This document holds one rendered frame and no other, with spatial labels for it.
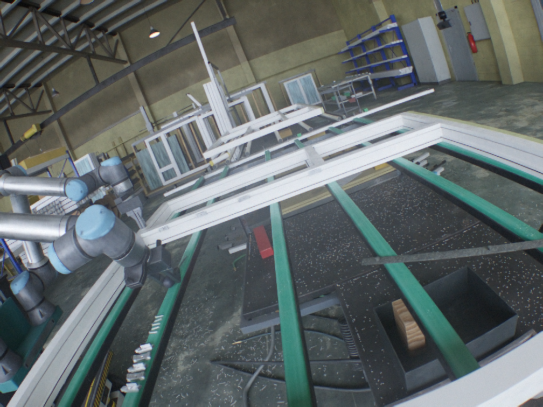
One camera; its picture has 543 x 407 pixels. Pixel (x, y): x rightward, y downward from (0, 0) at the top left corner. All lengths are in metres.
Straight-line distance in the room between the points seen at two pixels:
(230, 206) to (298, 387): 0.89
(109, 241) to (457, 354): 0.70
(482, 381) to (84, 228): 0.74
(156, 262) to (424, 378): 0.70
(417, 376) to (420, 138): 0.93
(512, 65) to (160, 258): 7.59
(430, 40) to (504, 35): 3.10
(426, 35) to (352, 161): 8.98
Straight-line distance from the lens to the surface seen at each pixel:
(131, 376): 0.71
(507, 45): 7.74
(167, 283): 0.93
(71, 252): 0.78
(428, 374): 0.72
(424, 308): 0.55
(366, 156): 1.24
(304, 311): 1.12
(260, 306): 1.16
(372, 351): 0.86
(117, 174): 1.42
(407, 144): 1.30
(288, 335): 0.58
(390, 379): 0.80
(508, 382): 0.38
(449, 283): 0.90
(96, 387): 1.87
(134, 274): 0.80
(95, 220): 0.71
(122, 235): 0.75
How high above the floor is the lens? 1.26
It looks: 19 degrees down
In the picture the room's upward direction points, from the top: 22 degrees counter-clockwise
